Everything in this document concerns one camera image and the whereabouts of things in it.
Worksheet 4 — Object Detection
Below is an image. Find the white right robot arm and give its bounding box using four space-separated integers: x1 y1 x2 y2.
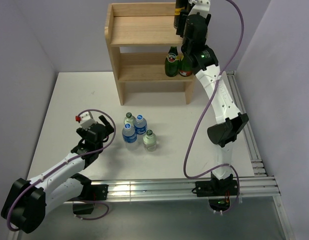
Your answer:
177 11 249 181

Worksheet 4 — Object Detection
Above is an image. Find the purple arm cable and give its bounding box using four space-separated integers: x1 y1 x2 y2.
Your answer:
183 0 245 216
6 108 117 231

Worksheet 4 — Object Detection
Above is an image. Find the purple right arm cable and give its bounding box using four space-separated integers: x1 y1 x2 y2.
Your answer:
183 0 245 216

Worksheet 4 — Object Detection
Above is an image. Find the clear water bottle blue label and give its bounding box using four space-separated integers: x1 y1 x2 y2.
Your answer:
122 123 138 151

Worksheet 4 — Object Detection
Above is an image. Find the clear glass bottle green cap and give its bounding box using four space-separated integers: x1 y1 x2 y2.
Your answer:
142 129 157 152

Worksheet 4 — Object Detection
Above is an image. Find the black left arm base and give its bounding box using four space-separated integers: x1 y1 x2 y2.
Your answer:
71 173 110 221

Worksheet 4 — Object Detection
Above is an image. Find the rear glass bottle green cap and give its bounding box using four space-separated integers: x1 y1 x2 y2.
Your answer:
123 112 135 127

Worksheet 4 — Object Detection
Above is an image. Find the wooden shelf unit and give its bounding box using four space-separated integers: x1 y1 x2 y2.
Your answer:
104 2 195 105

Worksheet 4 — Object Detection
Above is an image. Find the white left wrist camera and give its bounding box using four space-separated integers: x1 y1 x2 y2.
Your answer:
75 111 97 130

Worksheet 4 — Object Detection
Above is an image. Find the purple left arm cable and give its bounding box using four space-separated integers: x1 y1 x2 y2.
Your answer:
6 108 117 231

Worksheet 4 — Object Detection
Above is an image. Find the dark green bottle yellow label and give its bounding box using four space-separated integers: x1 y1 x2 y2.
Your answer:
178 55 193 77

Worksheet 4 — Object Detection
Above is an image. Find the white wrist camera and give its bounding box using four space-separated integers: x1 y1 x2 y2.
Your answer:
75 111 97 130
188 0 211 18

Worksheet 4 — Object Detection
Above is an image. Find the rear water bottle blue label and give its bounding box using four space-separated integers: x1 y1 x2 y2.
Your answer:
133 114 148 136

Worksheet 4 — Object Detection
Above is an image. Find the green glass bottle red label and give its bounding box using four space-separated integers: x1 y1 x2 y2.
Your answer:
164 46 179 77

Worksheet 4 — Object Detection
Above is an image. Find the black can yellow label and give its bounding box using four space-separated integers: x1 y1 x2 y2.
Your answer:
173 0 188 29

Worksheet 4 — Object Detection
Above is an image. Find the aluminium rail frame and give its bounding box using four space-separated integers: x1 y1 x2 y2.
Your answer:
19 70 295 240

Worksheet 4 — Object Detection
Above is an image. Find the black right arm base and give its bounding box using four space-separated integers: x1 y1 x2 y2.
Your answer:
191 173 240 216

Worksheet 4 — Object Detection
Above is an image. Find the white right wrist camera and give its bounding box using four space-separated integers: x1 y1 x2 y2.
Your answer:
188 0 211 18

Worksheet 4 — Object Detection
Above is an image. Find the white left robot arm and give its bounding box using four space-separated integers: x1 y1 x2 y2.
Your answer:
1 109 116 234

